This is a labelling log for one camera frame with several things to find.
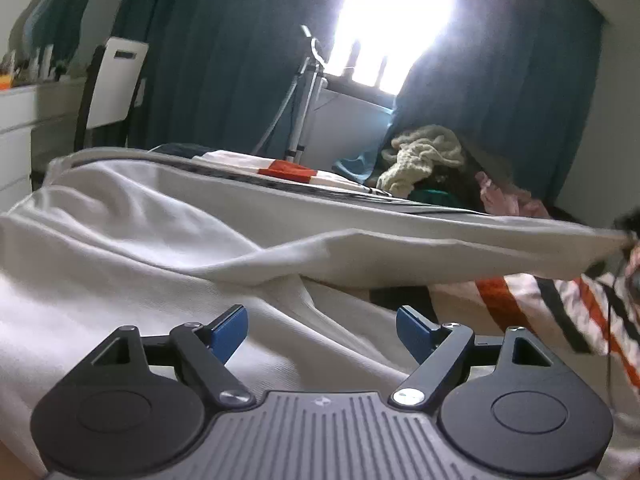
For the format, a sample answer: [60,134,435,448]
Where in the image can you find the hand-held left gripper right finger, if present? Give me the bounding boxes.
[391,305,554,408]

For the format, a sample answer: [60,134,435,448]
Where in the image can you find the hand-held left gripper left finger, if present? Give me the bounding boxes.
[90,304,257,409]

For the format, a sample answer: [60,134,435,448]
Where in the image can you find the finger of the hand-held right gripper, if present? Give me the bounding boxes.
[612,211,640,244]

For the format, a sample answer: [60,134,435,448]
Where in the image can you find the white garment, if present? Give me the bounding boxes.
[0,147,633,480]

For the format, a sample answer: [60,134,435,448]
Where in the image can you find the hanging teal clothes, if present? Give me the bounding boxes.
[9,0,91,70]

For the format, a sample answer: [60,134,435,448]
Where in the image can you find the orange black striped white blanket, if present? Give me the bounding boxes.
[150,142,640,396]

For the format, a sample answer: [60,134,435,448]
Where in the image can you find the pink cloth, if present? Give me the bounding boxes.
[475,171,552,219]

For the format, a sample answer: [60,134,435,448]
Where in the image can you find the green cloth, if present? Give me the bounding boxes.
[409,187,462,209]

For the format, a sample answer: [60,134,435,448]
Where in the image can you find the dark cloth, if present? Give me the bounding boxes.
[434,159,483,212]

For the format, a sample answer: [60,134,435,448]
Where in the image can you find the blue cloth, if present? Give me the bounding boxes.
[332,156,382,182]

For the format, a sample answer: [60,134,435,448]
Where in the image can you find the cream knitted garment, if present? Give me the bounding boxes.
[375,126,467,197]

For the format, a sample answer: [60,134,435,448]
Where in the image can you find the teal curtain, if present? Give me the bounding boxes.
[107,0,353,161]
[385,0,608,203]

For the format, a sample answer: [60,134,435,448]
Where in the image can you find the metal garment steamer stand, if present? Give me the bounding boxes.
[252,24,331,165]

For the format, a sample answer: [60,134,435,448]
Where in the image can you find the white dresser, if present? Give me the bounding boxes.
[0,77,90,207]

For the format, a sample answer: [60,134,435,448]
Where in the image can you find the bright window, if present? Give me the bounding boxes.
[320,0,460,97]

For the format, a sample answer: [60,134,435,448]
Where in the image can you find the row of small bottles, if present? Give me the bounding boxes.
[0,44,71,92]

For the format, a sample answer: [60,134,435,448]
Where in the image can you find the white chair with black frame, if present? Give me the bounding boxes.
[74,36,150,152]

